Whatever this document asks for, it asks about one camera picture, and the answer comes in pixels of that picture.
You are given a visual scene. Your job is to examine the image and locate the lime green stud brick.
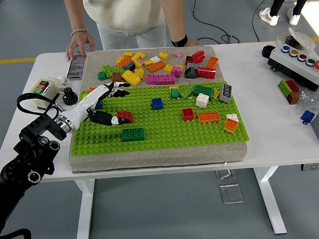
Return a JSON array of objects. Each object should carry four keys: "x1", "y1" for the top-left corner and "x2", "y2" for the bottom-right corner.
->
[{"x1": 101, "y1": 64, "x2": 115, "y2": 80}]

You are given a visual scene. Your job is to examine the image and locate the smartphone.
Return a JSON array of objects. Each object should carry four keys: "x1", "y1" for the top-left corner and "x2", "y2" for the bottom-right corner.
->
[{"x1": 66, "y1": 54, "x2": 87, "y2": 81}]

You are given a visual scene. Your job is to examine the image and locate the grey flat stud brick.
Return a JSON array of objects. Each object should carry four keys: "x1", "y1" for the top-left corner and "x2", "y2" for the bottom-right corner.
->
[{"x1": 186, "y1": 60, "x2": 206, "y2": 70}]

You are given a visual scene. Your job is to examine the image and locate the cream switch box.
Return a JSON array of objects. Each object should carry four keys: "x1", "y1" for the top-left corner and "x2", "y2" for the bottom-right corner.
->
[{"x1": 28, "y1": 77, "x2": 61, "y2": 109}]

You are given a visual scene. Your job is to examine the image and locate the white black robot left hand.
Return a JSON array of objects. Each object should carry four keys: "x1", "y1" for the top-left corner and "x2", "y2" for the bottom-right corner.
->
[{"x1": 67, "y1": 81, "x2": 133, "y2": 132}]

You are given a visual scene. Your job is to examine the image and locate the orange brick with yellow base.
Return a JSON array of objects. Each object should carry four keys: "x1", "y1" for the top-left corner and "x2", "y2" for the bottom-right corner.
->
[{"x1": 222, "y1": 118, "x2": 239, "y2": 135}]

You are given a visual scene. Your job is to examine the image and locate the red curved-top brick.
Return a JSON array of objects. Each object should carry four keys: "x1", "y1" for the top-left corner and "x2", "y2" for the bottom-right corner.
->
[{"x1": 116, "y1": 110, "x2": 134, "y2": 124}]

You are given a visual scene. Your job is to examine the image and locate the clear plastic bag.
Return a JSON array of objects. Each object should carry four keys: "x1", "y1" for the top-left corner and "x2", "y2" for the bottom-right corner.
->
[{"x1": 295, "y1": 87, "x2": 319, "y2": 113}]

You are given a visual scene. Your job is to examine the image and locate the large yellow rounded brick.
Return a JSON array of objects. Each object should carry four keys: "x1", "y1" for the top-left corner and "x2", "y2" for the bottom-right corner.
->
[{"x1": 120, "y1": 69, "x2": 142, "y2": 87}]

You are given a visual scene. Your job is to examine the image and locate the green studded baseplate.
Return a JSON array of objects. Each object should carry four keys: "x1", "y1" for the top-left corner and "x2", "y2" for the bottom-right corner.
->
[{"x1": 67, "y1": 80, "x2": 251, "y2": 157}]

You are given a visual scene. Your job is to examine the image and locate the clear floor socket cover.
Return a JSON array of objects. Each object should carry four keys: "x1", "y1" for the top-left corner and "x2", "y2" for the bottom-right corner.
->
[
  {"x1": 215, "y1": 169, "x2": 236, "y2": 180},
  {"x1": 219, "y1": 183, "x2": 245, "y2": 205}
]

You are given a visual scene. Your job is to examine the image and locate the small white plastic part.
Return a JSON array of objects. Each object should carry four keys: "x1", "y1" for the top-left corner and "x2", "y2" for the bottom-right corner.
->
[{"x1": 56, "y1": 75, "x2": 69, "y2": 90}]

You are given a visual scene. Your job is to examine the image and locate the red single-ring square brick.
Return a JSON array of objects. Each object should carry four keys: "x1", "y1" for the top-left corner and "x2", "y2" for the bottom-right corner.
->
[{"x1": 181, "y1": 108, "x2": 195, "y2": 122}]

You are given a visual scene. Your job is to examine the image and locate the black floor cable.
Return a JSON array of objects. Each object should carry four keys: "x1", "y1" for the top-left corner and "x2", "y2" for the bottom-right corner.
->
[
  {"x1": 191, "y1": 0, "x2": 235, "y2": 46},
  {"x1": 251, "y1": 0, "x2": 289, "y2": 43}
]

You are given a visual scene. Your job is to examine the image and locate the black gear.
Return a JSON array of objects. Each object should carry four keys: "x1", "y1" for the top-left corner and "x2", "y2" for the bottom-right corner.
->
[{"x1": 60, "y1": 86, "x2": 78, "y2": 105}]

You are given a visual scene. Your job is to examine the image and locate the white button control box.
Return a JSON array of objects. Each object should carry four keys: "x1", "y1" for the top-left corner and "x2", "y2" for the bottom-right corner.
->
[{"x1": 267, "y1": 42, "x2": 319, "y2": 94}]

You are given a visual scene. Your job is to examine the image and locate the large red brick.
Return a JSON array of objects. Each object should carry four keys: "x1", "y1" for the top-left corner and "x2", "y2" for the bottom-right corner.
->
[{"x1": 196, "y1": 66, "x2": 217, "y2": 80}]

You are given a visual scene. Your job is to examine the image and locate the grey foam mat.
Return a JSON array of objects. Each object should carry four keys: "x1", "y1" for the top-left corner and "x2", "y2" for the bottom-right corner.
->
[{"x1": 63, "y1": 43, "x2": 249, "y2": 174}]

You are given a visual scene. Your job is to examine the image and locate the bead bracelet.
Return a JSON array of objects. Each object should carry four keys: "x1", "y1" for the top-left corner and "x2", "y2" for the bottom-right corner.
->
[{"x1": 70, "y1": 27, "x2": 88, "y2": 37}]

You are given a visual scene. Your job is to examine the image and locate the red stud brick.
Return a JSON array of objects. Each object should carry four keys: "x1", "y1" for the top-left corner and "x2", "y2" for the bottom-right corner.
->
[
  {"x1": 285, "y1": 79, "x2": 300, "y2": 93},
  {"x1": 191, "y1": 50, "x2": 206, "y2": 63}
]

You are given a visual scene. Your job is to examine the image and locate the pink long brick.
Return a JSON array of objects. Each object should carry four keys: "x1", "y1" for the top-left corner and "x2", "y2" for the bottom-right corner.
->
[{"x1": 145, "y1": 72, "x2": 176, "y2": 86}]

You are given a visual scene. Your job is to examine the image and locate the person's right hand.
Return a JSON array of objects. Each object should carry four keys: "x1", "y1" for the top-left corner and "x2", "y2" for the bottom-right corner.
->
[{"x1": 65, "y1": 31, "x2": 96, "y2": 61}]

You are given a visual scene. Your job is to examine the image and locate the person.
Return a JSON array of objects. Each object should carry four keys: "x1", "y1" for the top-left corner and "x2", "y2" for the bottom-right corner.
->
[
  {"x1": 258, "y1": 0, "x2": 315, "y2": 28},
  {"x1": 63, "y1": 0, "x2": 204, "y2": 61}
]

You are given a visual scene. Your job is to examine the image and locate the white round lidded container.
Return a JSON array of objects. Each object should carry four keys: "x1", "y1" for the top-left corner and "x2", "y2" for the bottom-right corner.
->
[{"x1": 276, "y1": 26, "x2": 316, "y2": 53}]

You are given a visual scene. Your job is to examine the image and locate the orange three-ring long brick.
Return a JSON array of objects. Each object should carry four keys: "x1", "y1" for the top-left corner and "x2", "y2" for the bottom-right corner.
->
[{"x1": 197, "y1": 112, "x2": 220, "y2": 124}]

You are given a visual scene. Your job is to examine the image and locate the orange stud brick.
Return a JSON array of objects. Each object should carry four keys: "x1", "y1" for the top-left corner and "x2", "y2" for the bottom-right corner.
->
[
  {"x1": 204, "y1": 56, "x2": 220, "y2": 70},
  {"x1": 115, "y1": 55, "x2": 133, "y2": 68}
]

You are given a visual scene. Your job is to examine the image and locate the white four-stud brick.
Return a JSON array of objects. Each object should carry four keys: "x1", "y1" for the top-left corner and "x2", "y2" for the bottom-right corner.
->
[{"x1": 194, "y1": 93, "x2": 211, "y2": 109}]

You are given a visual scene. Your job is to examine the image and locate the pink four-stud brick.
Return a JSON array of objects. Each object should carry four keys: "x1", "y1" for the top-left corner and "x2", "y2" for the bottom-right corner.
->
[{"x1": 171, "y1": 65, "x2": 184, "y2": 78}]

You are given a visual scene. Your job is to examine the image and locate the brown ring brick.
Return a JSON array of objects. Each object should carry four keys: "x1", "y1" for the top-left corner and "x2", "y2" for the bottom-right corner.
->
[{"x1": 285, "y1": 91, "x2": 300, "y2": 106}]

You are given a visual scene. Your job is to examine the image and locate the grey three-ring brick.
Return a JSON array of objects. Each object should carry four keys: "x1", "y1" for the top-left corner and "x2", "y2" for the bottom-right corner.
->
[{"x1": 218, "y1": 82, "x2": 233, "y2": 104}]

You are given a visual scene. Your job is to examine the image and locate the dark green eight-stud brick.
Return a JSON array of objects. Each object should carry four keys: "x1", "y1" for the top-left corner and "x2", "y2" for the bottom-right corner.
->
[
  {"x1": 191, "y1": 84, "x2": 215, "y2": 99},
  {"x1": 121, "y1": 127, "x2": 145, "y2": 142}
]

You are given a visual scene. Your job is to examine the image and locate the black wrist watch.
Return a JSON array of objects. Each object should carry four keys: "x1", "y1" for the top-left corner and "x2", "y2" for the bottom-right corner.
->
[{"x1": 171, "y1": 34, "x2": 189, "y2": 48}]

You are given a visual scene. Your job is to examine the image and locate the black ring roll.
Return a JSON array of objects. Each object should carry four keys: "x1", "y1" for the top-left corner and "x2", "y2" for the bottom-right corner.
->
[{"x1": 261, "y1": 44, "x2": 277, "y2": 59}]

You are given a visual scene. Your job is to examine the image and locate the blue brick keyring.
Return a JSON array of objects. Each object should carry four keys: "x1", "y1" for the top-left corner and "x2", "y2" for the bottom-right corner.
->
[{"x1": 299, "y1": 109, "x2": 316, "y2": 125}]

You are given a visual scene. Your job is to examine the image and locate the lime green flat brick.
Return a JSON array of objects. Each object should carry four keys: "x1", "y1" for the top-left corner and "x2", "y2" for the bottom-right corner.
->
[{"x1": 178, "y1": 84, "x2": 196, "y2": 99}]

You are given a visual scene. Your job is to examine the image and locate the table height control panel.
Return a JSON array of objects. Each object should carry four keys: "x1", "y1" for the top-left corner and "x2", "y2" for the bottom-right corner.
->
[{"x1": 300, "y1": 162, "x2": 319, "y2": 171}]

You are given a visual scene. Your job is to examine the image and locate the black grey sloped brick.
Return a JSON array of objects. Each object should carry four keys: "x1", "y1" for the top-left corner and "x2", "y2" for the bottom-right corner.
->
[
  {"x1": 183, "y1": 67, "x2": 199, "y2": 79},
  {"x1": 123, "y1": 60, "x2": 136, "y2": 72}
]

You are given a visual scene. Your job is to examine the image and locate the white table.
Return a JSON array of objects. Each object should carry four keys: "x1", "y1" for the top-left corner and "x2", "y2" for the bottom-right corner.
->
[{"x1": 0, "y1": 40, "x2": 319, "y2": 239}]

